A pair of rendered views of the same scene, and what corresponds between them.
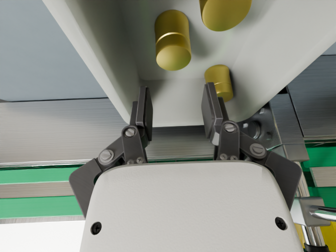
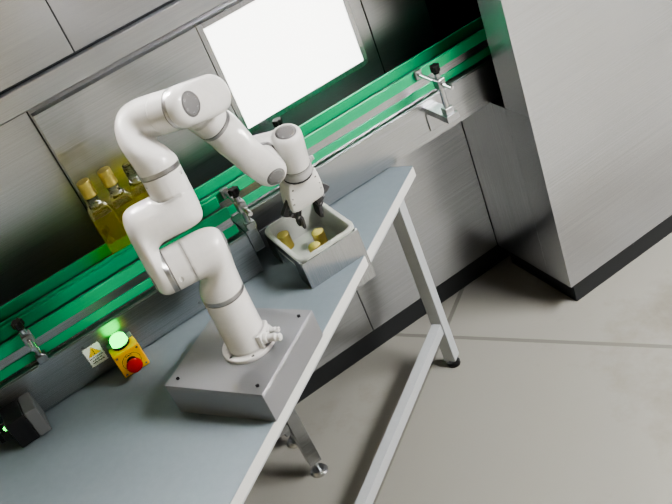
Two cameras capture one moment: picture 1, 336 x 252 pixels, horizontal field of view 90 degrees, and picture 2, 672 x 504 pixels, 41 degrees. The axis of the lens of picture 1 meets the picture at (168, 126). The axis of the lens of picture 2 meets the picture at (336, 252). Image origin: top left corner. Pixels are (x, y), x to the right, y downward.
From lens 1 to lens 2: 2.17 m
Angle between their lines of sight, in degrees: 21
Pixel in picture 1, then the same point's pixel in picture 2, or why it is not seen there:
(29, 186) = (349, 129)
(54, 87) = (364, 193)
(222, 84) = (287, 239)
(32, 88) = (375, 185)
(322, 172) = (229, 225)
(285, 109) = (256, 243)
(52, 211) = (329, 127)
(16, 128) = (374, 156)
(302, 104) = (249, 250)
